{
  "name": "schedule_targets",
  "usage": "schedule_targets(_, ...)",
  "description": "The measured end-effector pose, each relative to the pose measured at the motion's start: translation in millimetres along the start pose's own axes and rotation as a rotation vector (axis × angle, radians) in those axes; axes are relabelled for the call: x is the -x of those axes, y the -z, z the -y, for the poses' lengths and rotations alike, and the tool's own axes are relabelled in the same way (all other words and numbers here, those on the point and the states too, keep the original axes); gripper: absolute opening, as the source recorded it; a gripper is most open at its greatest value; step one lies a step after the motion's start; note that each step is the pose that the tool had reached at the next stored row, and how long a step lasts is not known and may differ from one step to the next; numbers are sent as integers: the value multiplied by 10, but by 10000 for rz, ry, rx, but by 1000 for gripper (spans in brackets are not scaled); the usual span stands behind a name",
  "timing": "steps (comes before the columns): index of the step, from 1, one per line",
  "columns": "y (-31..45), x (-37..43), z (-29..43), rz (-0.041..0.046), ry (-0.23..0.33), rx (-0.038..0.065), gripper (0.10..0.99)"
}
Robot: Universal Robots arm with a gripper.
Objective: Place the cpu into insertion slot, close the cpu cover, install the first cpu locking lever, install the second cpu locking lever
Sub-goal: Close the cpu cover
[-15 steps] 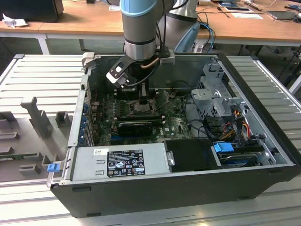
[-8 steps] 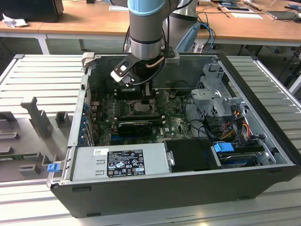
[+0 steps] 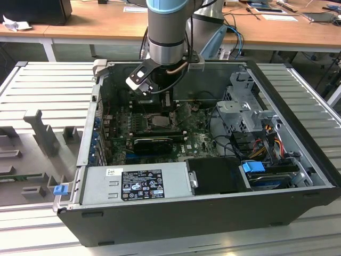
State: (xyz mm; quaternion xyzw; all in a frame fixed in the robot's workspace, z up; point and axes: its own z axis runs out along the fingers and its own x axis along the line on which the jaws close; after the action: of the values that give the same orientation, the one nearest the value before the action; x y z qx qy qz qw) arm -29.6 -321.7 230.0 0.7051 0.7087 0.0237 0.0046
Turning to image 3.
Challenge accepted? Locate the black graphics card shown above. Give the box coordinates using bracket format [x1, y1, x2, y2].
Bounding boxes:
[132, 137, 173, 155]

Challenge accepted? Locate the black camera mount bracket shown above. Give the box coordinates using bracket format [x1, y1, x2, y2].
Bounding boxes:
[129, 60, 158, 84]

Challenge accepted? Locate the metal socket cover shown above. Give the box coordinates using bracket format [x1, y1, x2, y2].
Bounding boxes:
[170, 102, 193, 126]

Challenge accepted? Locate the crumpled white paper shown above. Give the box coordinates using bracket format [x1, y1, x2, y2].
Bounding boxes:
[2, 14, 33, 32]

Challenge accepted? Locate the pale blue teach pendant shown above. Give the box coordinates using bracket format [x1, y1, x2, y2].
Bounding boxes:
[199, 25, 229, 58]

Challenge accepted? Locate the grey parts rack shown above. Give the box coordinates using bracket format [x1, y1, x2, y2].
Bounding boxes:
[0, 109, 80, 207]

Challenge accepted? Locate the green motherboard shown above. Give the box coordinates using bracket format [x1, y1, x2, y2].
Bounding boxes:
[102, 102, 222, 165]

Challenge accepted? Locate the black plastic shroud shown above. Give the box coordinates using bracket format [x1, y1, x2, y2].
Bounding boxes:
[185, 157, 253, 195]

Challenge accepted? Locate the wooden desk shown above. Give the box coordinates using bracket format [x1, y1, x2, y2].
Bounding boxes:
[0, 0, 341, 62]

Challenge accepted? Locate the blue cable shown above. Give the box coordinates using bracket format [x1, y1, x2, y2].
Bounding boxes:
[226, 25, 245, 58]

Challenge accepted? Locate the CPU socket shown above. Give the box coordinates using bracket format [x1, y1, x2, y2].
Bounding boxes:
[145, 111, 178, 132]

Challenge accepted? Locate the black equipment box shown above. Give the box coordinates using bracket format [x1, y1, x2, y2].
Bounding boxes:
[0, 0, 72, 26]

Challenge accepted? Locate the silver metal drive cage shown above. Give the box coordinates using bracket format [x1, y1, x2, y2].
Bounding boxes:
[215, 70, 280, 139]

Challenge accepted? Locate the grey case latch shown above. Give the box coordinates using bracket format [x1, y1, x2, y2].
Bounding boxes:
[92, 59, 108, 78]

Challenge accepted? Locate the black RAM slot bank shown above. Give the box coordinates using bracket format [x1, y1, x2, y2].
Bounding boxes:
[133, 129, 188, 142]
[129, 99, 180, 113]

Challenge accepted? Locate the black open PC case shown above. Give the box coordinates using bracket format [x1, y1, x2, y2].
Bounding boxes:
[53, 60, 337, 247]

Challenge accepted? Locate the hard disk in blue carrier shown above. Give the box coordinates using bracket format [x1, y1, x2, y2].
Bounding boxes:
[241, 161, 294, 190]

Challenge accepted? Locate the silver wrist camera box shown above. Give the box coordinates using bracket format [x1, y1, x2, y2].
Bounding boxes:
[125, 76, 155, 95]

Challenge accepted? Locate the coloured power wire bundle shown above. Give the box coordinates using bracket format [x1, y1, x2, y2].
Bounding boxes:
[250, 125, 283, 161]

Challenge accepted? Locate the silver power supply unit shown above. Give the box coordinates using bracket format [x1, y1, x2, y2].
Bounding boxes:
[79, 162, 193, 206]

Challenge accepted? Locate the small silver camera box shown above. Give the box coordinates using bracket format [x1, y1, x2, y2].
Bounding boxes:
[187, 61, 206, 72]

